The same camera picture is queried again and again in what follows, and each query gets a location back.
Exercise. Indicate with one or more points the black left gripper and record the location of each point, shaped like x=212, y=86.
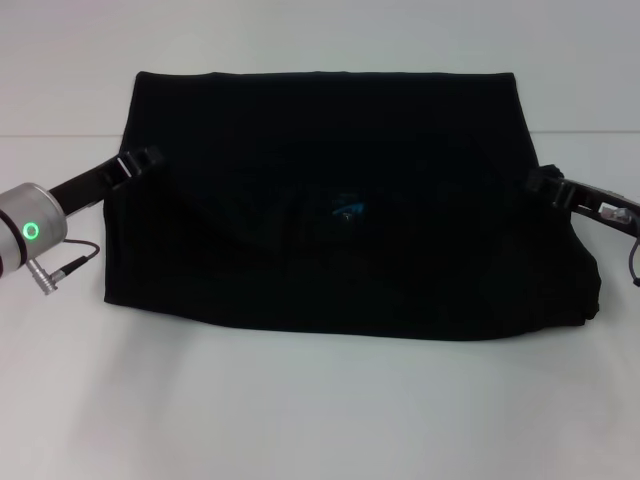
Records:
x=85, y=187

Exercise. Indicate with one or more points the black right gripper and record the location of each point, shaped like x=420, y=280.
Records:
x=595, y=200

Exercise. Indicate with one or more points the black t-shirt with FREE print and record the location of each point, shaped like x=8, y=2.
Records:
x=325, y=270

